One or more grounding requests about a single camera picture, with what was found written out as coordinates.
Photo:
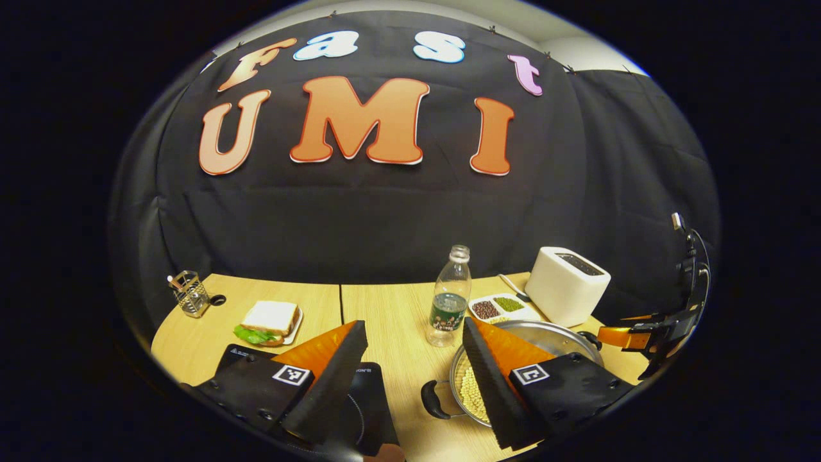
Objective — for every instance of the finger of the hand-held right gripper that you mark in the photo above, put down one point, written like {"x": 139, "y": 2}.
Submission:
{"x": 622, "y": 337}

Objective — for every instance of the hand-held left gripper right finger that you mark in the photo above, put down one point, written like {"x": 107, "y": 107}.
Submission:
{"x": 490, "y": 385}

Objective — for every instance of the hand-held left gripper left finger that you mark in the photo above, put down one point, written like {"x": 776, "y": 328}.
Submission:
{"x": 333, "y": 378}

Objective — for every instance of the black induction cooktop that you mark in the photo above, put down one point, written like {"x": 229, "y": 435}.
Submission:
{"x": 369, "y": 410}

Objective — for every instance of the stainless steel pot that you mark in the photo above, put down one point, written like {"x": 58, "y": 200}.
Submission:
{"x": 551, "y": 333}

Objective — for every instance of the pile of yellow soybeans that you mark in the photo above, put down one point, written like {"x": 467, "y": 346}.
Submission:
{"x": 471, "y": 393}

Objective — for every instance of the small white plate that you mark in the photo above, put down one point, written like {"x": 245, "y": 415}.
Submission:
{"x": 297, "y": 327}

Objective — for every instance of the white toaster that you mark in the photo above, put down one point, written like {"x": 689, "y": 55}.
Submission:
{"x": 564, "y": 295}

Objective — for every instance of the red bean portion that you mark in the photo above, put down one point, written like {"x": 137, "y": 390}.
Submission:
{"x": 485, "y": 310}

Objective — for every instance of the white three-compartment tray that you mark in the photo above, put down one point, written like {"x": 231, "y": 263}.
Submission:
{"x": 527, "y": 312}

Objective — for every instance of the green bean portion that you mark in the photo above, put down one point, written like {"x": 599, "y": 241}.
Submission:
{"x": 508, "y": 303}

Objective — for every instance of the clear plastic water bottle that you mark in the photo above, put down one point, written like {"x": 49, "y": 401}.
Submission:
{"x": 449, "y": 308}

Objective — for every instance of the sandwich with lettuce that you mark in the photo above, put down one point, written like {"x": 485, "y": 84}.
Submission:
{"x": 269, "y": 316}

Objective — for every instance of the black backdrop cloth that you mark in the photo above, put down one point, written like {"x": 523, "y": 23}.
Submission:
{"x": 385, "y": 218}

